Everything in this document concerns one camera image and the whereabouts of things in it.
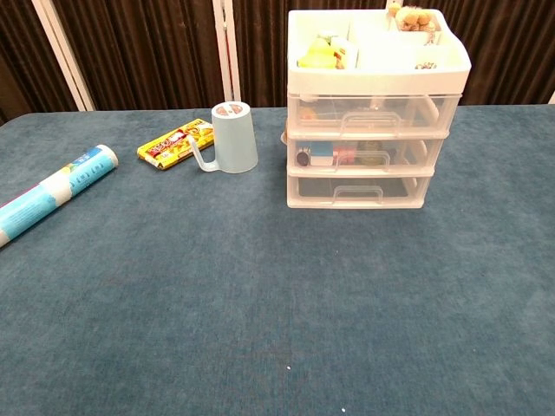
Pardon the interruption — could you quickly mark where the white drawer organizer box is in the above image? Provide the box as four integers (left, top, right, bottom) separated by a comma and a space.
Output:
286, 8, 473, 211

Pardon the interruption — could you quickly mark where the blue white cube toy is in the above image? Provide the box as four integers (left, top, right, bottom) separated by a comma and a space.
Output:
308, 141, 336, 167

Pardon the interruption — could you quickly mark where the blue table cloth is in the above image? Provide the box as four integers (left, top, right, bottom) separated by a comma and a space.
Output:
0, 105, 555, 416

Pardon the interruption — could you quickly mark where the light blue plastic cup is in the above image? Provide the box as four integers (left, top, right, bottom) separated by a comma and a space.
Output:
193, 101, 259, 174

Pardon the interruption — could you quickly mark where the pink small box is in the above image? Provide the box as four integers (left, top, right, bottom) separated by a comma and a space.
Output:
333, 146, 357, 166

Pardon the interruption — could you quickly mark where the green small toy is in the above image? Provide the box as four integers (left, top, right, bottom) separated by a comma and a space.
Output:
357, 140, 387, 166

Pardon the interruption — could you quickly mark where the yellow snack package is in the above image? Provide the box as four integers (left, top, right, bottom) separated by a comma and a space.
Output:
136, 118, 215, 171

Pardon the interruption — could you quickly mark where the yellow rubber duck toy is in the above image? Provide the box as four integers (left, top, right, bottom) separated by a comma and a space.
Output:
297, 36, 338, 69

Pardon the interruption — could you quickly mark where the white carton with red print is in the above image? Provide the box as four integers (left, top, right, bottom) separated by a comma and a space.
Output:
331, 36, 359, 69

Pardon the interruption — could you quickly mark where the blue white wrapped roll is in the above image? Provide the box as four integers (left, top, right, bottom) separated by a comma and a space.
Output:
0, 144, 120, 249

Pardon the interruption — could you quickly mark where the small brown plush bear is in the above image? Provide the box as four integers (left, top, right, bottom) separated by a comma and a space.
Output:
387, 3, 437, 32

